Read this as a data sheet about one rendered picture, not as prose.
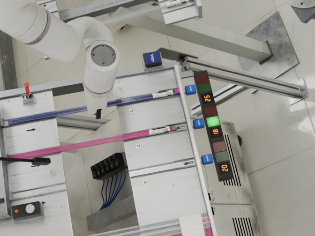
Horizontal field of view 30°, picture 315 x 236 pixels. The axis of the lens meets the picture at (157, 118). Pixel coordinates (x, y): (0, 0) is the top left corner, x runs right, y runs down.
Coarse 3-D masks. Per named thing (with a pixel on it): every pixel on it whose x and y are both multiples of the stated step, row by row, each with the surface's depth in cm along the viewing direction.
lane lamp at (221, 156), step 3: (216, 153) 169; (219, 153) 169; (222, 153) 169; (225, 153) 169; (216, 156) 169; (219, 156) 169; (222, 156) 169; (225, 156) 169; (216, 159) 168; (219, 159) 168; (222, 159) 168; (225, 159) 168; (228, 159) 168
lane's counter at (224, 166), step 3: (228, 162) 168; (219, 165) 168; (222, 165) 168; (225, 165) 168; (228, 165) 168; (219, 168) 168; (222, 168) 168; (225, 168) 168; (228, 168) 168; (222, 171) 167; (225, 171) 167; (228, 171) 167; (231, 171) 167
